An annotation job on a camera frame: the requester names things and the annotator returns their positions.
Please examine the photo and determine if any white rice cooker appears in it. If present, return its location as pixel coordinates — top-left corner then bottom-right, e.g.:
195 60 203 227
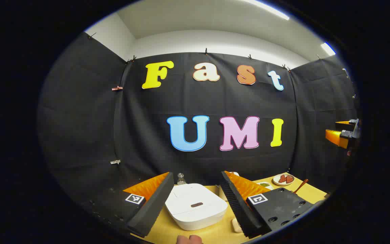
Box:
165 183 228 231

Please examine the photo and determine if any white toaster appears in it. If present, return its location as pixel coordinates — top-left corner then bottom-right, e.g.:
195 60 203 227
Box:
217 172 240 201

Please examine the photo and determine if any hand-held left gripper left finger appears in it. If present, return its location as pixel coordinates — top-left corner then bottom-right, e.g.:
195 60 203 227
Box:
86 172 175 238

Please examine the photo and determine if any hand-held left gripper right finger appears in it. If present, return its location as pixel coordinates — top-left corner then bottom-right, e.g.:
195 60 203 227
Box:
220 170 318 238

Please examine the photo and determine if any brown wooden spoon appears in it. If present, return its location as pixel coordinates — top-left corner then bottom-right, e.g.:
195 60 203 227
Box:
293 179 309 194

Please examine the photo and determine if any round white plate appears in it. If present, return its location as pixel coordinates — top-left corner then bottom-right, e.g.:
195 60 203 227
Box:
273 174 295 186

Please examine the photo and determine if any ceiling light panel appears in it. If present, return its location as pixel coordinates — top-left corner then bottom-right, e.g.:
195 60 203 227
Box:
320 42 337 56

